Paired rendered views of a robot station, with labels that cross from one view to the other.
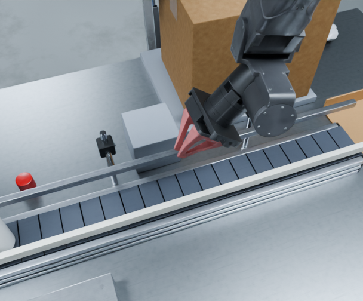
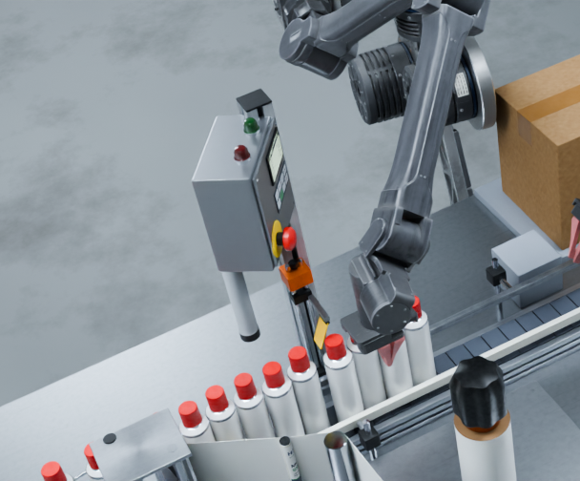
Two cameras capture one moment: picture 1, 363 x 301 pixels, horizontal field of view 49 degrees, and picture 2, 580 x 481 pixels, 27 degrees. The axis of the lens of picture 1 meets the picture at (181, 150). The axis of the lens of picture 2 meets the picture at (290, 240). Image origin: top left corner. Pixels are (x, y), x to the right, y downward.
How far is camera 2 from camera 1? 162 cm
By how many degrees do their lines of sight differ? 14
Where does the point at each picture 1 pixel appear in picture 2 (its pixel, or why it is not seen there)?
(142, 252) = (554, 370)
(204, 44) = (568, 161)
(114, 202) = (514, 328)
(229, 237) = not seen: outside the picture
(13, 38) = (163, 228)
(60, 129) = (417, 285)
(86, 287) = (519, 393)
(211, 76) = (577, 192)
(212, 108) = not seen: outside the picture
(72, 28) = not seen: hidden behind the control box
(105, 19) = (311, 164)
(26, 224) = (438, 361)
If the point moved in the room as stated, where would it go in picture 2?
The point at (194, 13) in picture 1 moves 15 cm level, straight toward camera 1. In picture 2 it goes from (554, 136) to (572, 183)
